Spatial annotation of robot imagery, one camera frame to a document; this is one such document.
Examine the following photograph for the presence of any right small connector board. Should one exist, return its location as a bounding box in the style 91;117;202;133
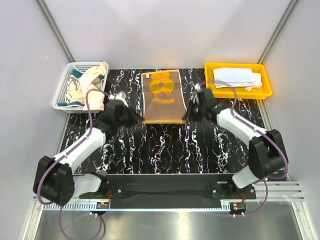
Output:
230;202;247;215

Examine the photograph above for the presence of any black marble pattern mat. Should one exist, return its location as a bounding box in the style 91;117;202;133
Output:
58;68;265;175

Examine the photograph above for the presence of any brown towel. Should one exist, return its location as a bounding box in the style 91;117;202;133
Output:
141;69;187;124

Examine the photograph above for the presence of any light blue white towel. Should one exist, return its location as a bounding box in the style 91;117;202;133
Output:
212;67;254;88

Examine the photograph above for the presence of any purple cable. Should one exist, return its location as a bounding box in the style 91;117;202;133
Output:
197;79;288;216
36;89;112;238

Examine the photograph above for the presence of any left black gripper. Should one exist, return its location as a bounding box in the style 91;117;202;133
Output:
115;103;144;128

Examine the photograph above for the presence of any pale pink towel in basket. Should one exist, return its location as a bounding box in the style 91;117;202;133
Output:
79;61;107;111

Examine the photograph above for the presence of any pink rabbit towel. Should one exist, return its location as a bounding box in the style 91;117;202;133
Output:
245;72;263;92

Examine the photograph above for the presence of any yellow plastic tray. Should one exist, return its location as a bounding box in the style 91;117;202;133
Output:
204;62;272;100

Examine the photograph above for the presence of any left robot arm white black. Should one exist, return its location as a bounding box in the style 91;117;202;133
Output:
33;91;143;206

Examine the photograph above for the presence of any teal patterned towel in basket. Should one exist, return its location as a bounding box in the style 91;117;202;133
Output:
56;68;105;108

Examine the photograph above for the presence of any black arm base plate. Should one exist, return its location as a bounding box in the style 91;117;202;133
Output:
80;173;257;200

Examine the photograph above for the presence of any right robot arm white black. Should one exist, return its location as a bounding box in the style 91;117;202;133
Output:
183;83;289;199

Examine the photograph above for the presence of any left small connector board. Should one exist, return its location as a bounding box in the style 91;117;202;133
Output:
96;201;110;210

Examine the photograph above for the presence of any small connector board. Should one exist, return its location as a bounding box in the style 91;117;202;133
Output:
230;202;247;215
96;201;110;210

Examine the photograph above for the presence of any white perforated plastic basket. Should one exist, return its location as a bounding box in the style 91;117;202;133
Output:
52;61;109;114

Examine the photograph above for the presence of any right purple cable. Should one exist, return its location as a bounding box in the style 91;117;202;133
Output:
197;79;288;216

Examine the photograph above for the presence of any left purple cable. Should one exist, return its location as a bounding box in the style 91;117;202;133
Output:
36;89;112;238

